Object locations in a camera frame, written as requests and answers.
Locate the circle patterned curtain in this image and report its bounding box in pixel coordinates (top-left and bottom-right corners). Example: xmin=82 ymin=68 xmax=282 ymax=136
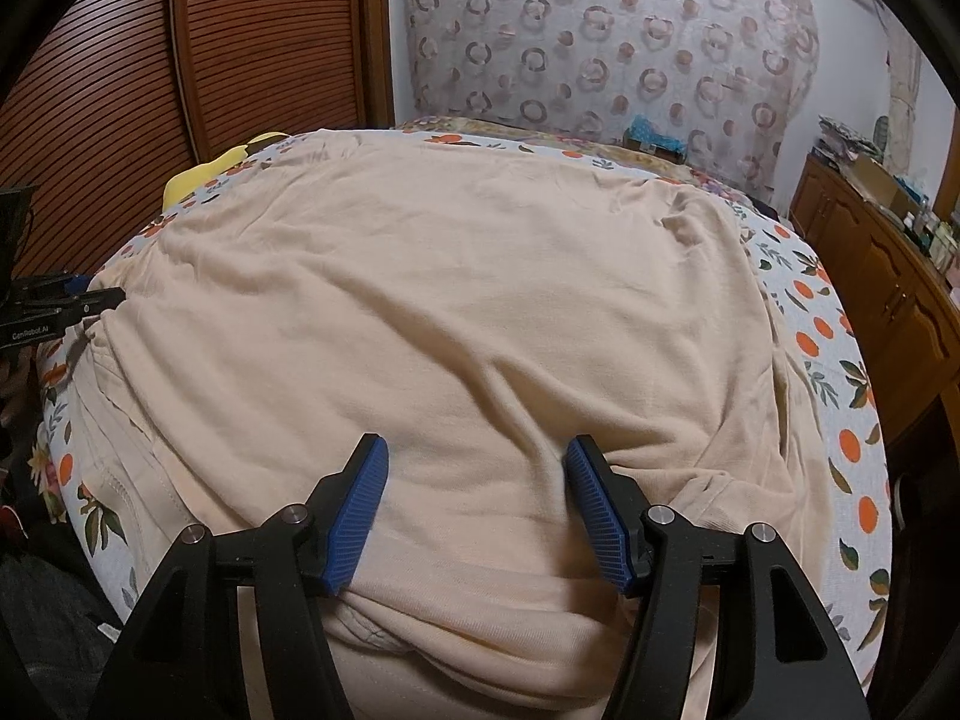
xmin=401 ymin=0 xmax=822 ymax=203

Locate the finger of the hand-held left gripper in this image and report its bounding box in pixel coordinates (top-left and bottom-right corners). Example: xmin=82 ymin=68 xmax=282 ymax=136
xmin=19 ymin=272 xmax=92 ymax=293
xmin=41 ymin=286 xmax=126 ymax=322

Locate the wooden louvred wardrobe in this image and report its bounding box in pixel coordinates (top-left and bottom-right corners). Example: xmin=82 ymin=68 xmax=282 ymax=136
xmin=0 ymin=0 xmax=396 ymax=282

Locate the dark grey cloth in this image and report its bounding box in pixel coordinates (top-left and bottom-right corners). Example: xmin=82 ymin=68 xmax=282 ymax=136
xmin=0 ymin=525 xmax=125 ymax=720

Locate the blue box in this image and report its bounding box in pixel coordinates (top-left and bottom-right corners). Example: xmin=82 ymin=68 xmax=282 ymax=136
xmin=622 ymin=115 xmax=689 ymax=163

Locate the wooden cabinet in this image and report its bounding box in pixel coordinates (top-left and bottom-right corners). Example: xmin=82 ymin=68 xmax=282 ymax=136
xmin=787 ymin=154 xmax=960 ymax=452

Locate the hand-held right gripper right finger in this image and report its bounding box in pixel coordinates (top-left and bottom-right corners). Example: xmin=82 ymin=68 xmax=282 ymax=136
xmin=564 ymin=433 xmax=871 ymax=720

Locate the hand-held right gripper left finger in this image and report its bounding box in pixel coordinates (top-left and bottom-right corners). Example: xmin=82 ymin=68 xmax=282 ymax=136
xmin=90 ymin=433 xmax=391 ymax=720

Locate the pale lace curtain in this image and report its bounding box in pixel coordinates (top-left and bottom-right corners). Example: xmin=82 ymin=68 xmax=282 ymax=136
xmin=883 ymin=11 xmax=925 ymax=192

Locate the pile of patterned cloths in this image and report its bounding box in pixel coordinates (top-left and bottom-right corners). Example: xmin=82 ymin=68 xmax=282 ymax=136
xmin=817 ymin=114 xmax=887 ymax=163

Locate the cardboard box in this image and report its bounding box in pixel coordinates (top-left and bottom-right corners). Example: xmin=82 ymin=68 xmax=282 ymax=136
xmin=847 ymin=156 xmax=920 ymax=220

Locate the yellow cloth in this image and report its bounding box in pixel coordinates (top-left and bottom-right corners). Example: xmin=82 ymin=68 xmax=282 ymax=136
xmin=166 ymin=131 xmax=290 ymax=209

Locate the orange fruit print bedsheet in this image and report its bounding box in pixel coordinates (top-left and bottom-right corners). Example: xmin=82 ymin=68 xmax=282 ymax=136
xmin=30 ymin=131 xmax=902 ymax=691

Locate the peach printed t-shirt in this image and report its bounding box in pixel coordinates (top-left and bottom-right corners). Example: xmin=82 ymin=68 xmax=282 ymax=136
xmin=71 ymin=127 xmax=837 ymax=720

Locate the floral quilt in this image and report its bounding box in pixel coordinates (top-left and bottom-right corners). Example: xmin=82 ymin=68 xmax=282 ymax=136
xmin=394 ymin=114 xmax=773 ymax=207

